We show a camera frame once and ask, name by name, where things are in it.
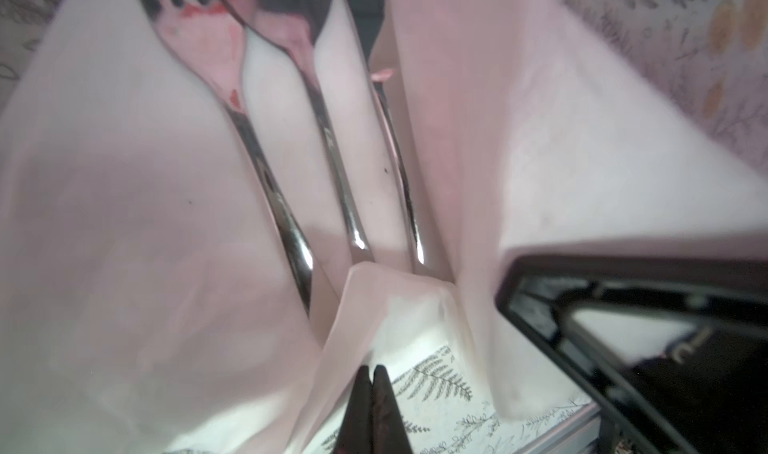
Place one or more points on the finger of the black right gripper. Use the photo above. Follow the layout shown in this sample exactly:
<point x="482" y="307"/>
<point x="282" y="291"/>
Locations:
<point x="672" y="350"/>

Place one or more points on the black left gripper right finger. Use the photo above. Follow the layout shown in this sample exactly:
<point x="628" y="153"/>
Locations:
<point x="389" y="435"/>

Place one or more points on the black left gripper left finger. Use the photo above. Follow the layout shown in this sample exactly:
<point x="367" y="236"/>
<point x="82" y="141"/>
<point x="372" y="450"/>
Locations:
<point x="355" y="432"/>

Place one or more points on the white paper napkin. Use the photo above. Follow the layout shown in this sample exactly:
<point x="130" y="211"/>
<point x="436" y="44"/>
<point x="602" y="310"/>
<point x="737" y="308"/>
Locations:
<point x="147" y="305"/>

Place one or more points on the silver metal spoon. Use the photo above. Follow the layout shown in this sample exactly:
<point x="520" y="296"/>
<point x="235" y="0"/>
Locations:
<point x="294" y="26"/>

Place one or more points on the silver metal fork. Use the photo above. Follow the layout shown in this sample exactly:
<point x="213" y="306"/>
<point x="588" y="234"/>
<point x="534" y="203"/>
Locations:
<point x="211" y="43"/>

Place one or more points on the silver metal table knife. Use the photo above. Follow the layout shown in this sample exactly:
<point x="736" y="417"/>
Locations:
<point x="368" y="17"/>

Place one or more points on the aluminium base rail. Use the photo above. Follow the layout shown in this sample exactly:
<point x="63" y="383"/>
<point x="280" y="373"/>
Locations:
<point x="576" y="435"/>

